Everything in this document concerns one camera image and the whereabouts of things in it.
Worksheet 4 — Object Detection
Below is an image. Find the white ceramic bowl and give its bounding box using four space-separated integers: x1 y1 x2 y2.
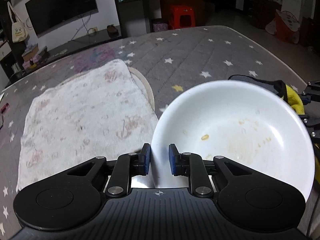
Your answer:
151 80 315 198

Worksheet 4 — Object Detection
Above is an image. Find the black wall bookshelf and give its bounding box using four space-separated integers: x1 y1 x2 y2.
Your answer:
1 0 26 83

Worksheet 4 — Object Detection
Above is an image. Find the low black tv bench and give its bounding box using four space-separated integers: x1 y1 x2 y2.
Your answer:
47 25 121 61

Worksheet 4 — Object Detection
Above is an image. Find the red plastic stool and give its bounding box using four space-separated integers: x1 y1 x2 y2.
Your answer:
169 5 196 29

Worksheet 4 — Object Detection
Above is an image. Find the red white bag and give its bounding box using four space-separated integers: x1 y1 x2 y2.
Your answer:
265 10 300 44

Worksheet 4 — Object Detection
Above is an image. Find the glass door cabinet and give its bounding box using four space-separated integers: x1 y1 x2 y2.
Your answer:
115 0 162 37

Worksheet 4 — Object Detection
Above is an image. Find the red pen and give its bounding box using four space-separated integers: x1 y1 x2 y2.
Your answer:
1 103 10 114

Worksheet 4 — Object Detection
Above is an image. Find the black flat television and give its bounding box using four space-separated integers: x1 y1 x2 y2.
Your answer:
25 0 98 36

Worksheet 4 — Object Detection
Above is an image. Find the round beige placemat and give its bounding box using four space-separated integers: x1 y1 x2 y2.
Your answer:
58 67 155 111

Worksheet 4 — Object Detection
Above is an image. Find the canvas tote bag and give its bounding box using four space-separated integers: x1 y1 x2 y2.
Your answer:
7 2 29 43

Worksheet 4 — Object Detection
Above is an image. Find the yellow grey microfiber cloth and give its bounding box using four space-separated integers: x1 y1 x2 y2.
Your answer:
228 75 319 181

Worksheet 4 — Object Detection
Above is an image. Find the white patterned towel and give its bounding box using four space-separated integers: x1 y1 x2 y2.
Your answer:
16 60 158 190

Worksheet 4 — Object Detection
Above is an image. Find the stack of boxes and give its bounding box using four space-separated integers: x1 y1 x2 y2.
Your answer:
22 44 48 69

